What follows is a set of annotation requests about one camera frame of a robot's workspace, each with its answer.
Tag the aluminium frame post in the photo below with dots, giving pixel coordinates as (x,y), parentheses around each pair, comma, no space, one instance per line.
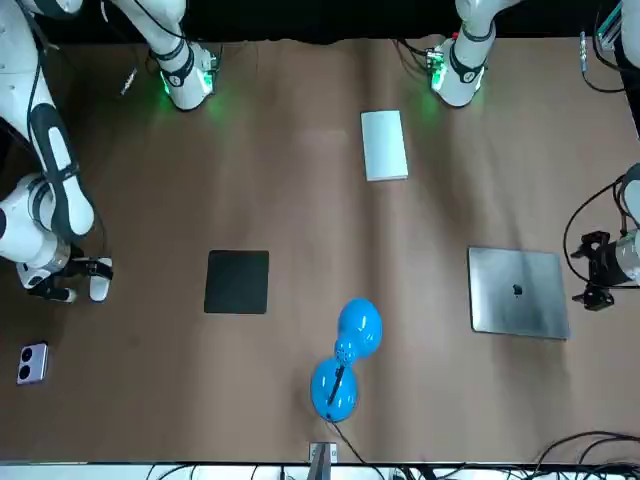
(322,462)

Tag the grey laptop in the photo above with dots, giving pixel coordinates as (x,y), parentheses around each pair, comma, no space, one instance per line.
(520,295)

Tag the blue desk lamp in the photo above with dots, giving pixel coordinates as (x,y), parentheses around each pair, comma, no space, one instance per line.
(332,395)

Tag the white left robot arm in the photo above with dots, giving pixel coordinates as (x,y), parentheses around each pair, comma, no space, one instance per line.
(467,75)

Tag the white computer mouse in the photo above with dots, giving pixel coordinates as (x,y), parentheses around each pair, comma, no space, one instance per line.
(98,290)

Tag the black mouse pad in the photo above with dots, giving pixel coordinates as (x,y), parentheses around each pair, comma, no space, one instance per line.
(236,282)

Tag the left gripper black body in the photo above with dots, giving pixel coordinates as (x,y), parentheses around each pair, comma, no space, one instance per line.
(602,265)

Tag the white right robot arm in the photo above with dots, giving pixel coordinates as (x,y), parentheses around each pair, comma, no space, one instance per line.
(20,235)

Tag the purple box with two circles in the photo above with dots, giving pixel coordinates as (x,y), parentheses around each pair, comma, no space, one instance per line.
(32,365)

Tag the black backdrop cloth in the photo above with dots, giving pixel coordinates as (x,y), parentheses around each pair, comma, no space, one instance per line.
(300,20)

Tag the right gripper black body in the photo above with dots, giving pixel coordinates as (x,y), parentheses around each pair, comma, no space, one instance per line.
(72,274)

